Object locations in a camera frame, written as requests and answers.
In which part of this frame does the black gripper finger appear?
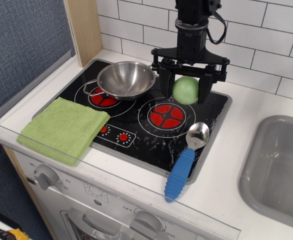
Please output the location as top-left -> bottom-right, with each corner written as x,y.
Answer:
198,74 -> 214,103
158,67 -> 175,98

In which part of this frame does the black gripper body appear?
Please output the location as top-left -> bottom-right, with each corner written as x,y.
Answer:
151,24 -> 230,82

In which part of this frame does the green round toy fruit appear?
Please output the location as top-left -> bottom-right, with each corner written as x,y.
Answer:
172,76 -> 199,105

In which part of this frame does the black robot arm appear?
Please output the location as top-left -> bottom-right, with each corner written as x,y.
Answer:
151,0 -> 230,104

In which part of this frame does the yellow black object bottom left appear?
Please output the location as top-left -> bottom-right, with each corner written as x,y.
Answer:
0,228 -> 30,240

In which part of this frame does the stainless steel bowl pan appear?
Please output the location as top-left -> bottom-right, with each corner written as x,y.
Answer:
83,61 -> 156,101

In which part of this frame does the black toy stovetop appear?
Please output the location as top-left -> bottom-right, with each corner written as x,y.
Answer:
32,58 -> 233,185

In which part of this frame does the green folded microfiber cloth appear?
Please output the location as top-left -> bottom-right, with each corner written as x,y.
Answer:
17,97 -> 110,166

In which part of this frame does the grey sink basin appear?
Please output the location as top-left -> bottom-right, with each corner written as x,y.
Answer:
238,115 -> 293,227

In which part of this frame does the grey right oven knob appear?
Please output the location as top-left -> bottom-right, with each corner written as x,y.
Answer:
129,211 -> 162,240

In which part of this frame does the grey oven knob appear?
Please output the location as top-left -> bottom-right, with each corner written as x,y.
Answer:
34,164 -> 59,191
129,211 -> 162,240

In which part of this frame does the grey left oven knob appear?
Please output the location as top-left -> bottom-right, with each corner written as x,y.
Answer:
34,164 -> 59,191

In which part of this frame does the clear acrylic front guard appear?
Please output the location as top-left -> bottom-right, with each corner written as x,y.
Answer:
0,125 -> 240,240

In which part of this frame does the blue handled metal spoon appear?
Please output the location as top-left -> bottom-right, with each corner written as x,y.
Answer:
164,122 -> 210,203

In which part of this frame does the light wooden side post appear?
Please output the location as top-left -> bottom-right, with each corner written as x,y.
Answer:
63,0 -> 103,68

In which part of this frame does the grey oven door handle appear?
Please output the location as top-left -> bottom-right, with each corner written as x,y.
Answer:
67,208 -> 127,240

